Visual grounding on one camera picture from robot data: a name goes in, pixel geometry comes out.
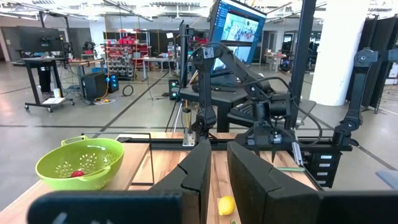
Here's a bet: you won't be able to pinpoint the black cable coil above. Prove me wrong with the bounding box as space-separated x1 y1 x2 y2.
121 84 135 98

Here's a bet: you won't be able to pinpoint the black box green lights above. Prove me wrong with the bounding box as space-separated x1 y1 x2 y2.
168 78 180 101

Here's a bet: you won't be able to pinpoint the black partition panels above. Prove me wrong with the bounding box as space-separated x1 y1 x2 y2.
345 14 398 114

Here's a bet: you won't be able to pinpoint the green plastic colander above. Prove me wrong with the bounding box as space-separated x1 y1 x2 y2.
34 135 125 192

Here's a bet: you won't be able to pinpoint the black computer tower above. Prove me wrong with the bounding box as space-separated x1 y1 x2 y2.
80 72 109 101

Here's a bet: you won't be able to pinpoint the black flat screen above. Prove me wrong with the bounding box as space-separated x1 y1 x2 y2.
17 26 65 58

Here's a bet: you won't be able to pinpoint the backlit computer keyboard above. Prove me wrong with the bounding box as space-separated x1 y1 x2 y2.
226 101 259 126

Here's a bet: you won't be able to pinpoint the black computer desk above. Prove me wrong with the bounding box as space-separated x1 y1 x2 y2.
178 81 317 133

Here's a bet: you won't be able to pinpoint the white building column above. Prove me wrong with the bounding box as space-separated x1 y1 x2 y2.
308 0 371 107

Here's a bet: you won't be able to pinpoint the shelf with red bins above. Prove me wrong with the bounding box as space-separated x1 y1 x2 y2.
104 29 150 80

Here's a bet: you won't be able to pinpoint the black control box white labels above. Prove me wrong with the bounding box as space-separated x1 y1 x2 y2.
303 148 340 189

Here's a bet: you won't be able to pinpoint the black computer blue lights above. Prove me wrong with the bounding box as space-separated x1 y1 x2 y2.
107 73 120 94

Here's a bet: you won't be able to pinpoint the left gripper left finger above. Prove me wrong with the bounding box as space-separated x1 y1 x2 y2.
149 139 213 224

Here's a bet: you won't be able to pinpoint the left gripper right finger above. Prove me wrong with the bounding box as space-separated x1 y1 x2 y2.
226 141 322 224

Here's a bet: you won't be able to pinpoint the wooden shelf riser black legs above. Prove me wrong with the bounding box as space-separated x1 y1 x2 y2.
0 131 155 224

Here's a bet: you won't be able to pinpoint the grey-blue pad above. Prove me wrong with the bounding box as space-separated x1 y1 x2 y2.
374 169 398 190

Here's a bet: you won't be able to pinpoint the black rolling cart table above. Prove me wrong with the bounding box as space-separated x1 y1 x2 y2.
10 57 76 113

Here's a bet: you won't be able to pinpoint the yellow lemon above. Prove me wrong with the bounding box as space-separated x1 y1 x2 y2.
217 195 236 217

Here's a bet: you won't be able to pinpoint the large computer monitor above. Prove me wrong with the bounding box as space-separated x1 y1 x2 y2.
207 0 267 44

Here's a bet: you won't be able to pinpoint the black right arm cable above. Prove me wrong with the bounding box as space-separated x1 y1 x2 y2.
183 43 323 147

